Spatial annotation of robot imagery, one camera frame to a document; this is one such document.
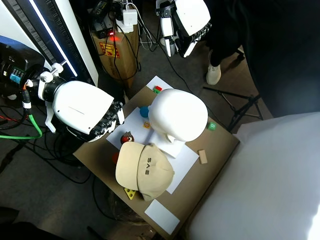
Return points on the brown and red toy figure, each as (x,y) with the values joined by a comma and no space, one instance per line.
(127,137)

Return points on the small white paper sheet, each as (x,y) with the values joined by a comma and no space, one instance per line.
(157,82)
(162,217)

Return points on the person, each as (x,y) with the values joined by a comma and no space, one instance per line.
(262,37)

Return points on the beige baseball cap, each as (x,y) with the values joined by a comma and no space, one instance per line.
(147,170)

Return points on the brown cardboard board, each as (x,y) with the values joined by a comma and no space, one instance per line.
(215,160)

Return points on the small orange yellow stacking toy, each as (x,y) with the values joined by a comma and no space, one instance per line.
(146,125)

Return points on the plain wooden block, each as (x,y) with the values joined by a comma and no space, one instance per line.
(203,157)

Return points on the red and green block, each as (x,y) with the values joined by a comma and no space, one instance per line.
(157,89)

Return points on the blue toy ball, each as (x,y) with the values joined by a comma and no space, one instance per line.
(144,111)

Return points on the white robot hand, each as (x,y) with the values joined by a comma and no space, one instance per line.
(80,107)
(192,15)

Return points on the black tripod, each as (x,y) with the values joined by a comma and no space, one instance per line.
(240,105)

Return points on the white robot body column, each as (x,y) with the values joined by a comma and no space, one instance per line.
(75,32)

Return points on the white mannequin head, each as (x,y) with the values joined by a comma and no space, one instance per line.
(180,112)

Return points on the black device with red light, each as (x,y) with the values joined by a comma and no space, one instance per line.
(103,31)

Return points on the large white paper sheet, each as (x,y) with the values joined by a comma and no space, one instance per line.
(185,160)

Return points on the green number cube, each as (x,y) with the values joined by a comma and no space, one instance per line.
(212,126)

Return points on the white power strip with chargers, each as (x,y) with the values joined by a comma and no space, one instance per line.
(128,17)

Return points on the brown cardboard box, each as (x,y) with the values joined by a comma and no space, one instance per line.
(125,57)

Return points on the yellow cheese wedge toy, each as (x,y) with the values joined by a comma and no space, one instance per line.
(130,193)

